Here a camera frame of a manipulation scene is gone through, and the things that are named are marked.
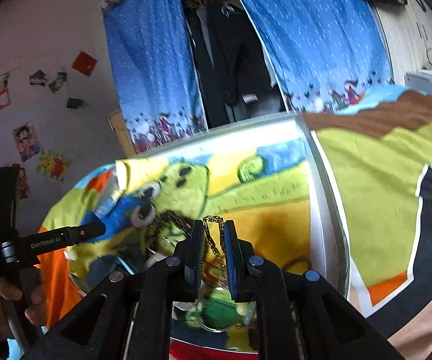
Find gold chain necklace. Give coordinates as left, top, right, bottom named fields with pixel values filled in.
left=200, top=214, right=229, bottom=280

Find family cartoon poster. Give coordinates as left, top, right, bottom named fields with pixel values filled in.
left=13, top=164, right=30, bottom=200

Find green jade pendant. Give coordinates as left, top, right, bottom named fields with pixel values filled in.
left=197, top=297, right=240, bottom=332

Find yellow cartoon poster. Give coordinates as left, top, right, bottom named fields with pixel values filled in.
left=36, top=150, right=71, bottom=182

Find anime poster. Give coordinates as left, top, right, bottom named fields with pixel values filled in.
left=13, top=122, right=41, bottom=162

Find white tray with cartoon drawing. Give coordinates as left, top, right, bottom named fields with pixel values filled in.
left=64, top=111, right=352, bottom=355

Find wooden cabinet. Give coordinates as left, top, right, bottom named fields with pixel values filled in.
left=108, top=111, right=136, bottom=158

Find colourful cartoon bedspread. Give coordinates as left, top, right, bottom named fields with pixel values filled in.
left=35, top=86, right=432, bottom=359

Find hanging dark clothes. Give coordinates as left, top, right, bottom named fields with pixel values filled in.
left=181, top=0, right=285, bottom=128

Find white storage box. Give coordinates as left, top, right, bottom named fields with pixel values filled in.
left=404, top=72, right=432, bottom=96

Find left blue wardrobe curtain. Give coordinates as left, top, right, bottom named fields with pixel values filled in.
left=102, top=0, right=207, bottom=153

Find blue wardrobe curtain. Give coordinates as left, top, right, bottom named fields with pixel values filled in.
left=102, top=0, right=207, bottom=153
left=240, top=0, right=393, bottom=113

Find right blue wardrobe curtain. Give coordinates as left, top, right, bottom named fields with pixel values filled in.
left=240, top=0, right=393, bottom=113

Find light wooden wardrobe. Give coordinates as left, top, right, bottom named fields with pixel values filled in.
left=372, top=0, right=432, bottom=85

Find wall photo right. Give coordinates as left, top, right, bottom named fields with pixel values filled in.
left=48, top=72, right=67, bottom=94

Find wall photo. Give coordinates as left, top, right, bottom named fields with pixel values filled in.
left=48, top=72, right=67, bottom=94
left=29, top=70, right=48, bottom=87

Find wall photo left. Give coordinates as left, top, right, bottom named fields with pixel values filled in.
left=29, top=70, right=48, bottom=87

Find red diamond wall decoration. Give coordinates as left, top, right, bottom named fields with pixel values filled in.
left=71, top=51, right=97, bottom=77

